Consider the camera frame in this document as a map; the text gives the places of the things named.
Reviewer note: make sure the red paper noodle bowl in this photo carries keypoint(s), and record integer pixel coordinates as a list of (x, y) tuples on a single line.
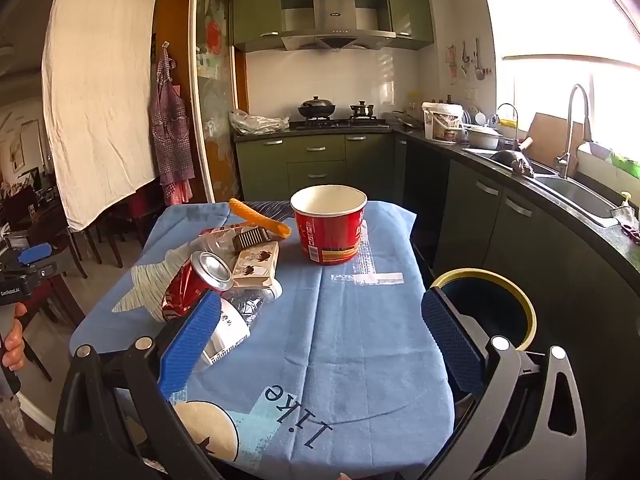
[(327, 225)]

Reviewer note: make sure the black wok with lid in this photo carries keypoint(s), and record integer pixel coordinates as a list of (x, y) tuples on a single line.
[(316, 106)]

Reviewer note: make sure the green lower kitchen cabinets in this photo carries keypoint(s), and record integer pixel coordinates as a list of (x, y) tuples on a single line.
[(320, 160)]

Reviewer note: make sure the brown snack tray wrapper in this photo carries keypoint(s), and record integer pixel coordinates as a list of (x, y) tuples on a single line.
[(240, 237)]

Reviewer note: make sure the green plastic basket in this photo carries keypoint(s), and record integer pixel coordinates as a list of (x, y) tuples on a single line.
[(625, 164)]

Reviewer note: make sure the orange fried dough stick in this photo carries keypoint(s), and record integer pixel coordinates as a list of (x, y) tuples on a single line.
[(260, 219)]

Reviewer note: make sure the blue bin with yellow rim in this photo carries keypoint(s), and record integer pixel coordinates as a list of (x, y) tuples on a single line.
[(492, 305)]

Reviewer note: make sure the printed glass sliding door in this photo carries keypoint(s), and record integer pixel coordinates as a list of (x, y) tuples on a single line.
[(215, 90)]

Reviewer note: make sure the dark striped cloth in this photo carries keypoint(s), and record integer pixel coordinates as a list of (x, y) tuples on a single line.
[(272, 208)]

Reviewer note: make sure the dark wooden dining chair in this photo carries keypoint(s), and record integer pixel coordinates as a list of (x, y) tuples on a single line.
[(125, 220)]

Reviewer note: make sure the hanging kitchen utensils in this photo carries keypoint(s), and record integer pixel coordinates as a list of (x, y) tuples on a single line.
[(467, 60)]

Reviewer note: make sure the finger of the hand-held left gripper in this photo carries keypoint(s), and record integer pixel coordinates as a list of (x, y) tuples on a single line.
[(35, 254)]

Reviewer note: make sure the dark pan in sink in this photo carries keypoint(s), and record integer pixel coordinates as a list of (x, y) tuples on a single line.
[(512, 160)]

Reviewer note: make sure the steel kitchen faucet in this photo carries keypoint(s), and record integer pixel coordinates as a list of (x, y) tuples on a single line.
[(572, 125)]

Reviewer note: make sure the green upper kitchen cabinets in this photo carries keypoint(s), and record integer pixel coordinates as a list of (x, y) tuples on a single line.
[(407, 7)]

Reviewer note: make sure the white enamel pot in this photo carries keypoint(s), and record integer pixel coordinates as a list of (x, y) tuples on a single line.
[(482, 136)]

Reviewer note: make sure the blue printed tablecloth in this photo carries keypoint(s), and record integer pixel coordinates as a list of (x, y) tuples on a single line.
[(340, 350)]

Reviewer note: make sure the steel kitchen sink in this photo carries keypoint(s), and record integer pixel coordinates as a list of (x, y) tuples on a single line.
[(575, 192)]

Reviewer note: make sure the white plastic bucket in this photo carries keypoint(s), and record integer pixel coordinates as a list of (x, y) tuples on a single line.
[(442, 120)]

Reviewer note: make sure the beige cartoon snack box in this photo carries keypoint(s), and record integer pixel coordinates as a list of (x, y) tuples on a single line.
[(256, 264)]

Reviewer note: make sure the gas stove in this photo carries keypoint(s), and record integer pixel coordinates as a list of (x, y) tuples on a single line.
[(342, 123)]

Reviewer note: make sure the green kitchen cabinets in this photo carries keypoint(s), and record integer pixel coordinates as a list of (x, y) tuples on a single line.
[(320, 160), (407, 7)]

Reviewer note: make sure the person's left hand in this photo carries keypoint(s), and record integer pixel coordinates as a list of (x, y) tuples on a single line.
[(14, 342)]

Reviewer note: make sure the clear plastic bottle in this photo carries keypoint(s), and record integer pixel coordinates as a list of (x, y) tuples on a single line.
[(240, 310)]

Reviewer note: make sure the crumpled clear plastic bag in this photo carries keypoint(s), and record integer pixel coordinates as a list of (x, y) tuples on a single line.
[(257, 122)]

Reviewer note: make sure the white hanging cloth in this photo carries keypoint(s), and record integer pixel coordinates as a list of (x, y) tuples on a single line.
[(100, 90)]

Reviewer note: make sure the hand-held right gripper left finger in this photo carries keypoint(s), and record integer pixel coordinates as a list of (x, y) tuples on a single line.
[(192, 345)]

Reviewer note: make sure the checkered apron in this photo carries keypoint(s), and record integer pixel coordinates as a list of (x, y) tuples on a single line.
[(172, 130)]

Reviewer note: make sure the wooden cutting board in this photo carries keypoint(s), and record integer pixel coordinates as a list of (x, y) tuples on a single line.
[(552, 137)]

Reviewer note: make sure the steel range hood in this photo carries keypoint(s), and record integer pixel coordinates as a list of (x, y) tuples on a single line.
[(335, 22)]

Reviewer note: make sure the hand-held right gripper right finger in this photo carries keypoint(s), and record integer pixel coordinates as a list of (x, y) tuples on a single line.
[(450, 345)]

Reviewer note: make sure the red soda can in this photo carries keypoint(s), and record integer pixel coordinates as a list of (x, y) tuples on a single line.
[(192, 285)]

